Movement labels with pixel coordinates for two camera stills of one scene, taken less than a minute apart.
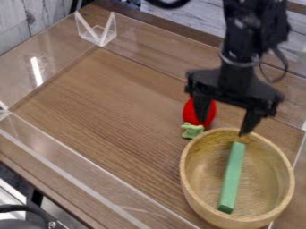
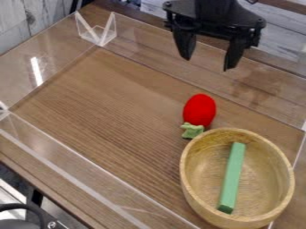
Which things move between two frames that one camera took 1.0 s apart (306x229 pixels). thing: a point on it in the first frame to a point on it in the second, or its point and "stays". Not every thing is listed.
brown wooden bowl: x=267 y=183 stays
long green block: x=233 y=178 stays
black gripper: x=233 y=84 to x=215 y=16
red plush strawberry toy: x=194 y=129 stays
